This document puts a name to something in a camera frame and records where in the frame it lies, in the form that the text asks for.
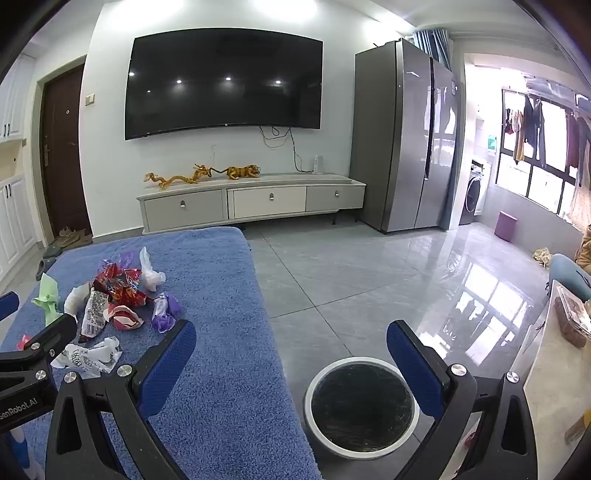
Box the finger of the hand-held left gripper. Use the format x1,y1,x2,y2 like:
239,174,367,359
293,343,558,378
0,313,78,370
0,291,20,321

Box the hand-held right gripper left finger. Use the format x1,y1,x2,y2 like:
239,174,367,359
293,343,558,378
46,318,198,480

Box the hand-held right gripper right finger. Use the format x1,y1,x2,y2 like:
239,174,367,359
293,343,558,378
385,319,546,480

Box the small white wrapper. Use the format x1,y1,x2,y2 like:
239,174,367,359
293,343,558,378
64,284,92,324

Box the green wrapper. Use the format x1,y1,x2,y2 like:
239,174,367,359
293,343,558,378
31,272,64,325

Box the brown printed packet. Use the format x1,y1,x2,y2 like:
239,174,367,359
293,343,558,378
79,288,110,343

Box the white printed paper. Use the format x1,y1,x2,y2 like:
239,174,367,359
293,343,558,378
50,336,123,376

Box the purple wrapper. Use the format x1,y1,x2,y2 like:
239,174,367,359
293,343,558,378
151,292,184,334

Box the red and white wrapper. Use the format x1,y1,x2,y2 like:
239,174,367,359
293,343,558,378
107,305,145,332

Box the white bin with black bag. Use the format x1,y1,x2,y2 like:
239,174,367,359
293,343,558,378
302,356,421,455

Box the red snack wrapper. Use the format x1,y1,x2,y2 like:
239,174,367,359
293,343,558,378
93,264,154,308

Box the clear crinkled candy wrapper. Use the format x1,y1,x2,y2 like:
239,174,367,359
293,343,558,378
102,251,140,278

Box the white plastic bag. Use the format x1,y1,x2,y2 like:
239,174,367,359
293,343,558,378
139,247,167,292

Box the blue fluffy blanket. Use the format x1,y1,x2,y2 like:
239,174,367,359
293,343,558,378
0,226,324,480

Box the dark brown door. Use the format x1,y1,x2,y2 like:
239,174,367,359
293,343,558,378
39,62,93,238

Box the clear plastic food container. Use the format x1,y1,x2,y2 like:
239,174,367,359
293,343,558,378
553,282,591,347

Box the purple stool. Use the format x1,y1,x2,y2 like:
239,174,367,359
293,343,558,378
494,211,517,241

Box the washing machine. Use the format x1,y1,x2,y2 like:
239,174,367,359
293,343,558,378
459,159,490,226

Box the golden dragon figurine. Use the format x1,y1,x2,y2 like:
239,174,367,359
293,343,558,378
144,164,225,190

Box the grey white television cabinet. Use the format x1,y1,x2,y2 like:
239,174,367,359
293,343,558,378
136,172,367,234

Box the brown patterned cloth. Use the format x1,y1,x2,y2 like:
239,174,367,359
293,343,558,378
575,224,591,274

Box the golden tiger figurine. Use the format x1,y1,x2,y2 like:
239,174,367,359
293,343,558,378
225,165,262,181

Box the large window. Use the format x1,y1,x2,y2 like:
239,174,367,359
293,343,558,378
494,88,591,222

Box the grey double-door refrigerator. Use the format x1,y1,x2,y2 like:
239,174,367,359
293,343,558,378
349,38,462,234

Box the hanging beige garment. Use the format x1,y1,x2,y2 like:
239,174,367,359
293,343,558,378
503,108,526,162

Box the hanging dark red garment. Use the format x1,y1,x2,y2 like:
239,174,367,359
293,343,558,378
566,113,591,185

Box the blue curtain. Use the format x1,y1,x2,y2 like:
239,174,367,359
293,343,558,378
412,28,452,70

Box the white wall cabinets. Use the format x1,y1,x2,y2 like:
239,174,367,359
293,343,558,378
0,53,38,278

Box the hanging television cables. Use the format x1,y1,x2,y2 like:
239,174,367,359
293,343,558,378
259,126,302,174

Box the black wall television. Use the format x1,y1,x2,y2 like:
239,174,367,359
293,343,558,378
124,33,324,141

